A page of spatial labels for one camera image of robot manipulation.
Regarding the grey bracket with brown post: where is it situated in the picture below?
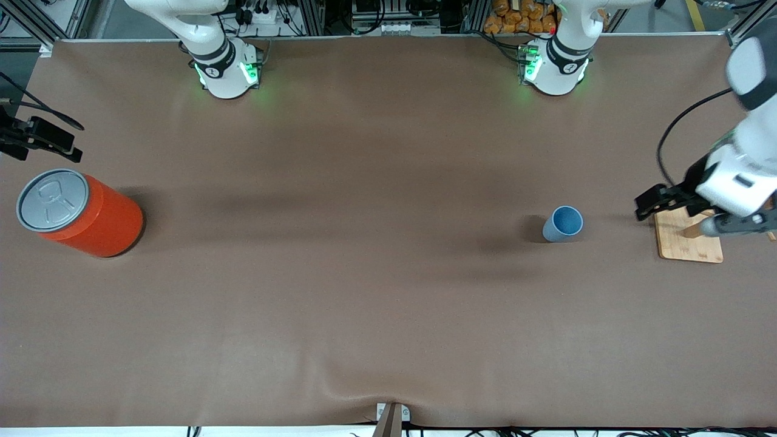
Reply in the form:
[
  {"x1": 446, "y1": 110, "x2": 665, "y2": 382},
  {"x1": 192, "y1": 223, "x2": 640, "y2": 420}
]
[{"x1": 372, "y1": 402, "x2": 411, "y2": 437}]

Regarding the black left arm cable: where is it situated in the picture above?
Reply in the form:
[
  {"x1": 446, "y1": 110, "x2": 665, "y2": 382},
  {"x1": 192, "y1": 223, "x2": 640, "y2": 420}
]
[{"x1": 657, "y1": 88, "x2": 735, "y2": 189}]

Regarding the orange snack bags pile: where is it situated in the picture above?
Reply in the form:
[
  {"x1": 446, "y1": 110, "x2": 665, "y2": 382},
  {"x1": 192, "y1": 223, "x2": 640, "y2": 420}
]
[{"x1": 484, "y1": 0, "x2": 562, "y2": 35}]

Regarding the brown table cloth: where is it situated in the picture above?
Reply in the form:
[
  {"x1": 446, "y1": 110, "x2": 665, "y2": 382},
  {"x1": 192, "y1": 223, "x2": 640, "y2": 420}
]
[{"x1": 0, "y1": 33, "x2": 777, "y2": 429}]

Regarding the wooden mug rack stand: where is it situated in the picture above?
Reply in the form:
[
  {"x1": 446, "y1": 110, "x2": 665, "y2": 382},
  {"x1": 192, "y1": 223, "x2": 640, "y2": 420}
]
[{"x1": 654, "y1": 194, "x2": 777, "y2": 263}]

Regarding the aluminium profile frame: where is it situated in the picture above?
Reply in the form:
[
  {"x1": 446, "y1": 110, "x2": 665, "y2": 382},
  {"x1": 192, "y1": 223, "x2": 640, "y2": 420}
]
[{"x1": 0, "y1": 0, "x2": 777, "y2": 58}]

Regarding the light blue plastic cup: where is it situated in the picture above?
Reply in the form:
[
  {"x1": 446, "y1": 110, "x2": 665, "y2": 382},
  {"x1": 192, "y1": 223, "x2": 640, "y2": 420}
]
[{"x1": 542, "y1": 206, "x2": 584, "y2": 243}]

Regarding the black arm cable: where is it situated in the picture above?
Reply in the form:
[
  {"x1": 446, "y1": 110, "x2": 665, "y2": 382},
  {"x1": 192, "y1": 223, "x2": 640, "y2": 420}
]
[
  {"x1": 657, "y1": 88, "x2": 735, "y2": 189},
  {"x1": 0, "y1": 72, "x2": 84, "y2": 130}
]

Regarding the orange can with silver lid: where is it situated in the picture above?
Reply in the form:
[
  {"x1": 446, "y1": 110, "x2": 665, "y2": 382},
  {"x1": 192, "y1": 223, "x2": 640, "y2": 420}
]
[{"x1": 16, "y1": 169, "x2": 145, "y2": 259}]

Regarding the white terminal block strip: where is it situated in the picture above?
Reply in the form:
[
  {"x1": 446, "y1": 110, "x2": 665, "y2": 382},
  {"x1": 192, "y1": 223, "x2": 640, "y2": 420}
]
[{"x1": 379, "y1": 21, "x2": 429, "y2": 35}]

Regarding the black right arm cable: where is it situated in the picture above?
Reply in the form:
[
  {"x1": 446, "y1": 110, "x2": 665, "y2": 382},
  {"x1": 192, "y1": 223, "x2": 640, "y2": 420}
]
[{"x1": 0, "y1": 72, "x2": 84, "y2": 130}]

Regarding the white power strip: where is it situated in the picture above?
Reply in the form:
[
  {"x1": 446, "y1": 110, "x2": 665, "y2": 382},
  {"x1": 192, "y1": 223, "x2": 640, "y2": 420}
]
[{"x1": 240, "y1": 0, "x2": 286, "y2": 25}]

